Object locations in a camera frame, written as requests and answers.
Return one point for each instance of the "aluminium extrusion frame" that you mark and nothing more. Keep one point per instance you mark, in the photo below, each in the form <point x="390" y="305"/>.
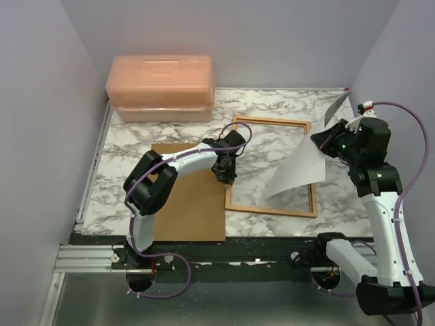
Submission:
<point x="79" y="258"/>

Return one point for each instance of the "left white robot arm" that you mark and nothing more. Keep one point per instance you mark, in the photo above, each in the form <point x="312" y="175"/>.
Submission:
<point x="150" y="183"/>

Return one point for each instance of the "orange wooden picture frame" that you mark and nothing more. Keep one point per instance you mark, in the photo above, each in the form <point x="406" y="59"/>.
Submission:
<point x="312" y="212"/>

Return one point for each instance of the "landscape photo print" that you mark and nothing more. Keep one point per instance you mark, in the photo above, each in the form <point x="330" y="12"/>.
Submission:
<point x="306" y="164"/>

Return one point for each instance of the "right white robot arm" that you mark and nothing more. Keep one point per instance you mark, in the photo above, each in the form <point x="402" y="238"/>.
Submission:
<point x="394" y="285"/>

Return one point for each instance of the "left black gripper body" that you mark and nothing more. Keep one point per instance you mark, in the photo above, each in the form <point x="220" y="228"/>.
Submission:
<point x="229" y="168"/>

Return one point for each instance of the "orange translucent plastic storage box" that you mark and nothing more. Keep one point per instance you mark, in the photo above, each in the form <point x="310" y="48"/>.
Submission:
<point x="162" y="88"/>

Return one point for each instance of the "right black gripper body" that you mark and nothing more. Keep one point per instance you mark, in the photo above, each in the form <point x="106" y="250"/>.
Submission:
<point x="344" y="147"/>

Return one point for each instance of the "brown cardboard backing board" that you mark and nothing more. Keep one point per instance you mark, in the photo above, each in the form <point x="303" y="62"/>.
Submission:
<point x="195" y="209"/>

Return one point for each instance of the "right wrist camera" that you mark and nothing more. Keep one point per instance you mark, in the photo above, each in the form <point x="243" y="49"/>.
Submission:
<point x="364" y="110"/>

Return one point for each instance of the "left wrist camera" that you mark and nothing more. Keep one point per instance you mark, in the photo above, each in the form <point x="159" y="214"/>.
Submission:
<point x="233" y="139"/>

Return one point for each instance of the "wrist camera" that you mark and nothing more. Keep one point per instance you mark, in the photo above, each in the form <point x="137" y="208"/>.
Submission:
<point x="364" y="110"/>
<point x="233" y="139"/>

